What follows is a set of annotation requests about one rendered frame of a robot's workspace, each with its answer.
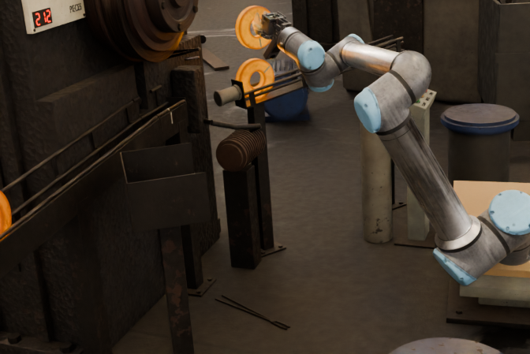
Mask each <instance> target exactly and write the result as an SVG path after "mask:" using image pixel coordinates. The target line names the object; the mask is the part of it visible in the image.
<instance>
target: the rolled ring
mask: <svg viewBox="0 0 530 354"><path fill-rule="evenodd" d="M11 222H12V215H11V209H10V205H9V201H8V199H7V198H6V196H5V195H4V194H3V192H2V191H0V233H2V232H3V231H5V230H6V229H8V228H9V227H10V226H11Z"/></svg>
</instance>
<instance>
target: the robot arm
mask: <svg viewBox="0 0 530 354"><path fill-rule="evenodd" d="M280 14H281V15H283V14H282V13H280V12H278V13H267V11H264V12H263V14H262V18H261V20H260V18H259V14H258V13H256V15H255V19H254V21H253V22H252V26H253V29H254V31H255V33H256V34H257V35H260V36H262V37H263V38H265V39H271V43H270V44H269V46H268V48H267V49H266V51H265V52H264V54H263V56H264V58H265V59H266V60H267V59H273V58H276V57H277V56H278V53H279V52H280V50H282V51H283V52H285V53H286V54H288V55H289V56H290V57H291V58H292V59H294V60H295V61H296V63H297V65H298V67H299V69H300V71H301V73H302V75H303V77H304V78H305V82H306V84H307V85H308V86H309V87H310V89H311V90H312V91H315V92H323V91H327V90H328V89H330V88H331V87H332V85H333V83H334V78H335V77H336V76H337V75H339V74H340V73H342V72H343V71H344V70H345V69H347V68H348V67H355V68H357V69H361V70H364V71H366V72H369V73H373V74H375V75H377V76H380V78H379V79H377V80H376V81H375V82H374V83H372V84H371V85H369V86H368V87H367V88H364V89H363V91H362V92H361V93H360V94H358V95H357V96H356V97H355V99H354V107H355V111H356V114H357V116H358V118H359V119H360V121H361V122H362V123H363V126H364V127H365V128H366V129H367V130H368V131H369V132H370V133H375V134H376V135H378V136H379V138H380V139H381V141H382V142H383V145H384V146H385V148H386V149H387V151H388V153H389V154H390V157H391V158H392V159H393V161H394V163H395V165H396V166H397V168H398V169H399V171H400V173H401V175H402V176H403V178H404V179H405V181H406V183H407V185H408V186H409V188H410V189H411V191H412V193H413V195H414V196H415V197H416V200H417V201H418V203H419V205H420V206H421V207H422V209H423V211H424V213H425V214H426V215H427V218H428V219H429V221H430V223H431V224H432V226H433V227H434V229H435V231H436V234H435V243H436V245H437V246H438V247H437V248H436V249H435V250H434V251H433V256H434V257H435V258H436V260H437V261H438V262H439V264H440V265H441V266H442V267H443V268H444V269H445V270H446V272H447V273H448V274H449V275H450V276H451V277H452V278H453V279H455V280H456V281H457V282H458V283H460V284H461V285H469V284H470V283H472V282H474V281H476V280H477V279H478V278H479V277H480V276H482V275H483V274H485V273H486V272H487V271H489V269H491V268H492V267H493V266H495V265H496V264H497V263H501V264H504V265H508V266H517V265H521V264H524V263H526V262H528V261H530V196H529V195H528V194H526V193H524V192H521V191H518V190H506V191H503V192H500V193H499V194H497V195H496V196H495V197H494V198H493V200H492V201H491V203H490V205H489V208H488V209H486V210H485V211H484V212H483V213H482V214H480V215H479V216H478V217H477V218H476V217H475V216H472V215H468V213H467V211H466V210H465V208H464V206H463V205H462V203H461V201H460V200H459V198H458V196H457V194H456V192H455V191H454V189H453V187H452V185H451V183H450V182H449V180H448V178H447V177H446V175H445V173H444V172H443V170H442V167H441V166H440V165H439V163H438V161H437V159H436V157H435V156H434V154H433V152H432V151H431V149H430V147H429V146H428V144H427V141H426V140H425V139H424V136H423V135H422V133H421V131H420V130H419V128H418V126H417V124H416V122H415V121H414V119H413V118H412V114H411V112H410V110H409V107H410V106H411V105H412V104H414V103H415V102H417V101H418V100H419V99H420V98H421V97H422V96H423V95H424V93H425V92H426V90H427V89H428V87H429V84H430V82H431V65H430V63H429V61H428V60H427V59H426V58H425V57H424V56H423V55H422V54H421V53H418V52H415V51H412V50H405V51H402V52H401V53H398V52H395V51H392V50H386V49H383V48H380V47H374V46H371V45H367V44H365V43H364V41H363V40H362V39H361V38H360V37H359V36H358V35H355V34H351V35H348V36H346V37H345V38H344V39H343V40H342V41H341V42H339V43H338V44H336V45H335V46H334V47H332V48H331V49H329V50H328V51H327V52H326V53H325V51H324V49H323V48H322V47H321V46H320V44H319V43H317V42H316V41H314V40H312V39H310V38H309V37H307V36H306V35H305V34H303V33H302V32H300V31H299V30H297V29H296V28H294V27H292V24H291V23H290V22H288V21H287V20H286V16H285V15H283V17H282V16H280Z"/></svg>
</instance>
